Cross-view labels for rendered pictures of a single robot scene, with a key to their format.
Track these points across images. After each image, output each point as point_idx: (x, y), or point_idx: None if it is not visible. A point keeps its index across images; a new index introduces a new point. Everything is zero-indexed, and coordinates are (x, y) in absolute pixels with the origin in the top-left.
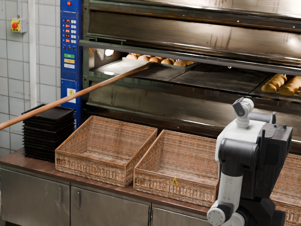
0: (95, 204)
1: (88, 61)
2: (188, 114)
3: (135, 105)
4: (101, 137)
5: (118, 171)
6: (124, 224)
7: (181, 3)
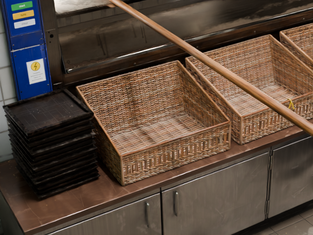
0: (200, 193)
1: (52, 4)
2: (211, 24)
3: (140, 41)
4: (104, 111)
5: (222, 133)
6: (238, 193)
7: None
